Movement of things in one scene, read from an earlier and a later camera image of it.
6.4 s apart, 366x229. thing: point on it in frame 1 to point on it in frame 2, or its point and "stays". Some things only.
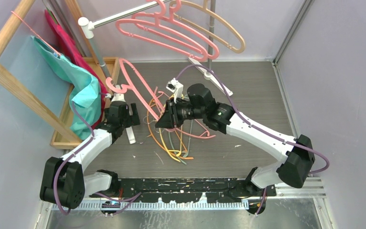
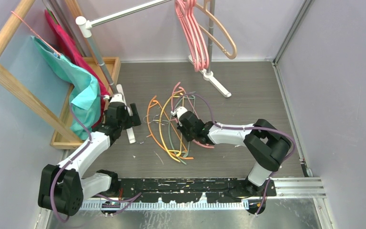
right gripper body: (186, 111) to (189, 135)
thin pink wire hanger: (207, 133) to (204, 146)
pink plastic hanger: (174, 5) to (199, 47)
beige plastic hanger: (205, 8) to (221, 46)
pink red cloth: (68, 50) stays
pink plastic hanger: (158, 25) to (193, 35)
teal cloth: (85, 92) stays
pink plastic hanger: (137, 85) to (183, 9)
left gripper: (133, 119) stays
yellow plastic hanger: (163, 143) stays
